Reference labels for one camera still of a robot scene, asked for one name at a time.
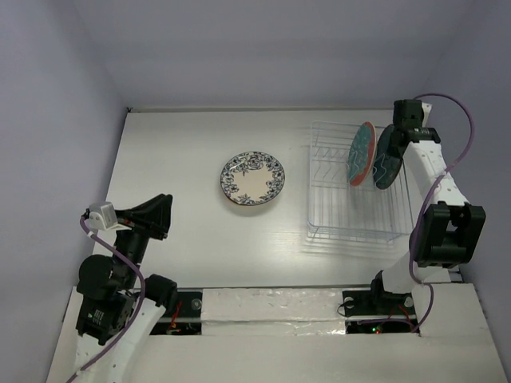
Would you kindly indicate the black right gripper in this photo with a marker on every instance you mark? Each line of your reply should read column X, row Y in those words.
column 399, row 137

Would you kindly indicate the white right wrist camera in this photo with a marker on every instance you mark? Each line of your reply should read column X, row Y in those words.
column 427, row 109

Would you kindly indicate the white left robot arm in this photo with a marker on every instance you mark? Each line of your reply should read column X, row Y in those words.
column 120, row 306

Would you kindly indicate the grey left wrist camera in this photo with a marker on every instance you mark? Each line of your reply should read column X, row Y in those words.
column 102, row 217

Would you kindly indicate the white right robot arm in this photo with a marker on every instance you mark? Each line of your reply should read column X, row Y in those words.
column 448, row 226

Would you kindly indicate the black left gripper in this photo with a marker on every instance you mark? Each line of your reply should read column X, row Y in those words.
column 152, row 216

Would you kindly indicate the white wire dish rack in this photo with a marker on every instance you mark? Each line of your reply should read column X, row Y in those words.
column 340, row 211

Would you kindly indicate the dark teal glazed plate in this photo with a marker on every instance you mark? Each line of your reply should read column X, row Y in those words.
column 386, row 167

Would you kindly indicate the red and teal plate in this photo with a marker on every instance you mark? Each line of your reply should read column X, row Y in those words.
column 361, row 155

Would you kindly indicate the blue floral rim plate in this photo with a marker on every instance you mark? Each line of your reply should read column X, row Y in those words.
column 252, row 178

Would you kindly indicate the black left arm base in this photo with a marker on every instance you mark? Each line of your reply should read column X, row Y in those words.
column 185, row 317

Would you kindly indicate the white foam block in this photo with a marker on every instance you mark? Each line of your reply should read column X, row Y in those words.
column 271, row 312

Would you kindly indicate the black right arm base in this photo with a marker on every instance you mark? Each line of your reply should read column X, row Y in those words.
column 375, row 311

